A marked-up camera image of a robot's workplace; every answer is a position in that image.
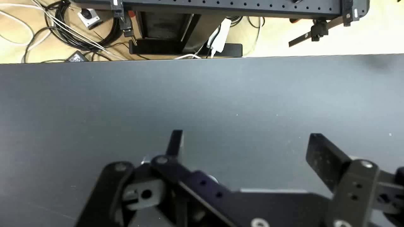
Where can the grey square power adapter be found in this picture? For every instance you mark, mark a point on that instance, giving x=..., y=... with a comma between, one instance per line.
x=88, y=17

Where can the white power strip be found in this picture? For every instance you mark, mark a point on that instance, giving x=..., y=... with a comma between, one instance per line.
x=220, y=35

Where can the black perforated metal rail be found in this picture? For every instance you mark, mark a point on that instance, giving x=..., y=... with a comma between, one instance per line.
x=235, y=6

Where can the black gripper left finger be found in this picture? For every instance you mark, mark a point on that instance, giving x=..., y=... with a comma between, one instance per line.
x=191, y=178

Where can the small black power adapter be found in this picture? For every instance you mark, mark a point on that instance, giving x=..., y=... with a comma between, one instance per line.
x=77, y=57

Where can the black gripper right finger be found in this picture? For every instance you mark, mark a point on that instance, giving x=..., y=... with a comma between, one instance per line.
x=351, y=189

